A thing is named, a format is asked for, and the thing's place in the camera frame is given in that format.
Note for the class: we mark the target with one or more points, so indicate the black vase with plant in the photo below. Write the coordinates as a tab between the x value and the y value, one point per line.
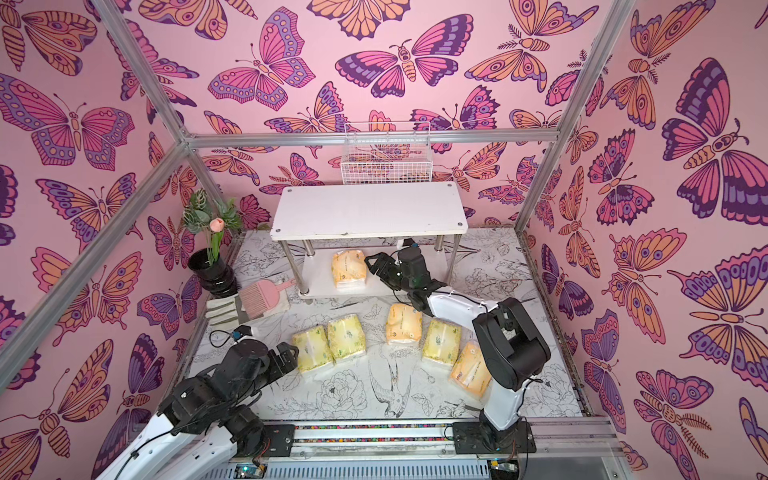
214	220

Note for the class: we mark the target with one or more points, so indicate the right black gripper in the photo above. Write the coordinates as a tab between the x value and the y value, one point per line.
391	268

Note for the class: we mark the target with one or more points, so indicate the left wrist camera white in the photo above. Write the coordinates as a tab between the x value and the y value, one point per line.
241	332

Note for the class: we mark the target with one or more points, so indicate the orange tissue pack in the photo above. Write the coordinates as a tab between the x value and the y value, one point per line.
470	372
349	270
403	325

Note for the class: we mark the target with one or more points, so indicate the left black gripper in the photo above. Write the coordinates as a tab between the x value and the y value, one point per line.
278	359

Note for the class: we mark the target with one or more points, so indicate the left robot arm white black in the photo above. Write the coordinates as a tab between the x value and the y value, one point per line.
208	419

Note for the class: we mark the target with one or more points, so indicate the white wire basket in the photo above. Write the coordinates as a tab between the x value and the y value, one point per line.
386	152

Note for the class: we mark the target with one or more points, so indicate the yellow tissue pack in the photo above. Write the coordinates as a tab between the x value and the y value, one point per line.
442	343
346	338
314	351

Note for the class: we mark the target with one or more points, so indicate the pink brush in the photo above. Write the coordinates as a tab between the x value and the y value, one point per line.
264	298

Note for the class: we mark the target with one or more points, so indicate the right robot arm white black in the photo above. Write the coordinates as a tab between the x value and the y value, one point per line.
513	348

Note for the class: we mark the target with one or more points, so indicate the white two-tier shelf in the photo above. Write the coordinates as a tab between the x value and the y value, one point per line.
311	224

